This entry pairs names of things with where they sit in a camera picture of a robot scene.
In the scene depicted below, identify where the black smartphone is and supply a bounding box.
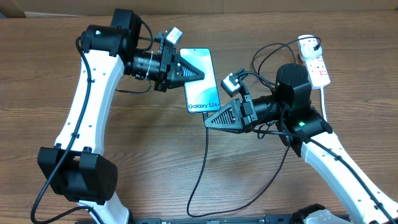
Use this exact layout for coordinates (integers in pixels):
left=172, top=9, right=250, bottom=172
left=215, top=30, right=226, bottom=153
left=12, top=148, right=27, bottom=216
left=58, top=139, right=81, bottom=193
left=179, top=48, right=221, bottom=113

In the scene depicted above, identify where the black USB charging cable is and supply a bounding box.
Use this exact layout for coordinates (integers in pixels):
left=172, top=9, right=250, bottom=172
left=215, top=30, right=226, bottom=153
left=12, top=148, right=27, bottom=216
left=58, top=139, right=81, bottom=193
left=186, top=36, right=322, bottom=218

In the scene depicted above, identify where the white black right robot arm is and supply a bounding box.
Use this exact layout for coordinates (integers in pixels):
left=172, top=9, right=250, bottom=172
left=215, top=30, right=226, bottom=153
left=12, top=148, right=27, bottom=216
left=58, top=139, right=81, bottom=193
left=205, top=63, right=397, bottom=223

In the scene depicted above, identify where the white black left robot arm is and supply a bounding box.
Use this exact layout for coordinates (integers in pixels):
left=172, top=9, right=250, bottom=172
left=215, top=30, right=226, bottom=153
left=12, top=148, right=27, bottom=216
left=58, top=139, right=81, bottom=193
left=37, top=9, right=205, bottom=223

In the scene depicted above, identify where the white charger adapter plug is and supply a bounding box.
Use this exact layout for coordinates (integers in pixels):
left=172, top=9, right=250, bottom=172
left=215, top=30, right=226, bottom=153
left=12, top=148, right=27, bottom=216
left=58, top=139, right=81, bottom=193
left=298, top=44, right=323, bottom=61

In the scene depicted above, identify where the white power strip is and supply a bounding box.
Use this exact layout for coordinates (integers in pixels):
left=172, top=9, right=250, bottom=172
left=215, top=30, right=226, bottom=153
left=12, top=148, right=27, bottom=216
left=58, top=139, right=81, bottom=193
left=296, top=34, right=331, bottom=90

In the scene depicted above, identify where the brown cardboard backdrop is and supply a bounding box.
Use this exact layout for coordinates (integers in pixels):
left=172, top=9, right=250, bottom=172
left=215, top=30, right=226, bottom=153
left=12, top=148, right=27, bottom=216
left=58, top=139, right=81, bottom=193
left=1, top=0, right=397, bottom=17

